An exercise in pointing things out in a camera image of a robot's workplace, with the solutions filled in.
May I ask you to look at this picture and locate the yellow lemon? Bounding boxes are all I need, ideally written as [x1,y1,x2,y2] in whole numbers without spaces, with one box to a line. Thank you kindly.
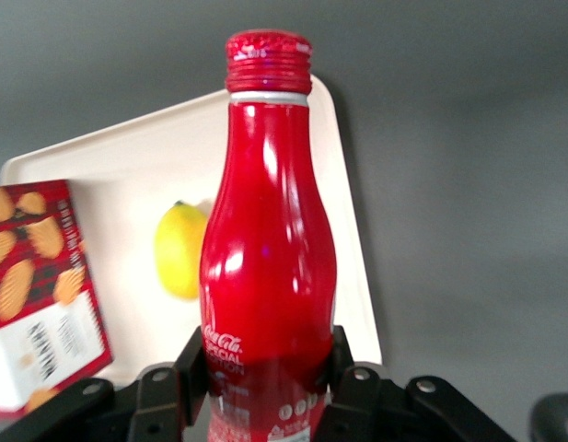
[154,199,216,302]

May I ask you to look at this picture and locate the cream plastic tray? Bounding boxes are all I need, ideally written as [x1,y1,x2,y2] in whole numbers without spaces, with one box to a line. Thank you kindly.
[0,73,386,392]

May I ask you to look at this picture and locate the red white cookie box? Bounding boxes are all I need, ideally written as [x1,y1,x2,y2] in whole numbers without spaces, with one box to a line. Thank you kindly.
[0,179,115,423]

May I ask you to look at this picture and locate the red coke bottle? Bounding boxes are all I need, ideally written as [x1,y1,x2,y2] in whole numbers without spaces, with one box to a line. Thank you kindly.
[199,28,338,442]

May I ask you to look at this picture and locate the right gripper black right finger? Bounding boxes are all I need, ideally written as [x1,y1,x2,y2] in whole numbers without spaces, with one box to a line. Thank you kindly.
[313,324,519,442]

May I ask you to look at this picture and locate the black cable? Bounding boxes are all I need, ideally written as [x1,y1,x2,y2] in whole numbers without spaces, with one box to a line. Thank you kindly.
[528,392,568,442]

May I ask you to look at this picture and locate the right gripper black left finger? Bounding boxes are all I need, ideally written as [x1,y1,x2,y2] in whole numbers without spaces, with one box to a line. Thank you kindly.
[0,326,211,442]

